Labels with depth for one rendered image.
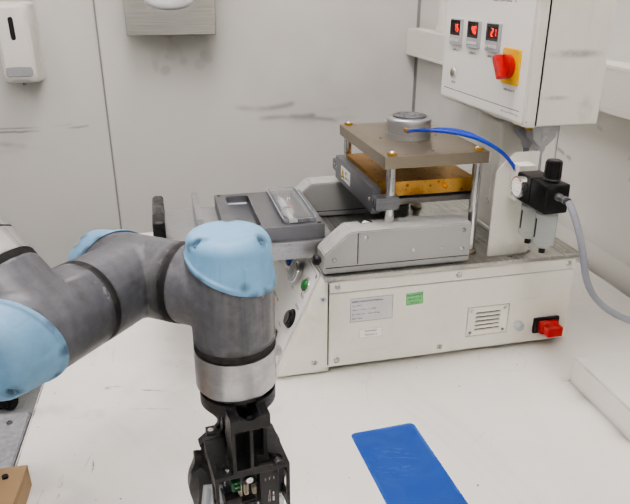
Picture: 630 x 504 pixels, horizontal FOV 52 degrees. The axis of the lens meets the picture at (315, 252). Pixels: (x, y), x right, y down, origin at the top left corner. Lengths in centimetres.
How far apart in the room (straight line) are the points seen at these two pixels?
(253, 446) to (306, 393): 44
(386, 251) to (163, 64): 165
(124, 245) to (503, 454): 62
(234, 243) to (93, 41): 206
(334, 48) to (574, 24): 160
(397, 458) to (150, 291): 50
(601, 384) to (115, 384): 77
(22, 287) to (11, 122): 214
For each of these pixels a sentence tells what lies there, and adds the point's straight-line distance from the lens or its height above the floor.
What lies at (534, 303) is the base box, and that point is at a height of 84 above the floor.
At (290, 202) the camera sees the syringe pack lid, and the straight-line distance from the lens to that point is 115.
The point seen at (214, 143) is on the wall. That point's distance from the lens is 259.
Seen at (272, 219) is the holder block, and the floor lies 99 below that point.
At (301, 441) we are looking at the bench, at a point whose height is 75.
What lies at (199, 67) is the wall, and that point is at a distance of 254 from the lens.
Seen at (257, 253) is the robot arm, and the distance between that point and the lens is 53.
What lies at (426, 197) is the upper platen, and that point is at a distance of 111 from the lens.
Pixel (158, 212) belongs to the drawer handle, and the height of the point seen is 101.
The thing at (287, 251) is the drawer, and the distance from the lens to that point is 106.
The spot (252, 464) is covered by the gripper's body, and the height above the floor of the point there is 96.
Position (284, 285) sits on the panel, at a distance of 119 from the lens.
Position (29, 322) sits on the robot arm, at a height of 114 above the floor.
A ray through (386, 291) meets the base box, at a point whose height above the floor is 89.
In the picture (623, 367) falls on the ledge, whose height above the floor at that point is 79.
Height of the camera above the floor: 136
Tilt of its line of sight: 22 degrees down
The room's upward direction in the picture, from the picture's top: straight up
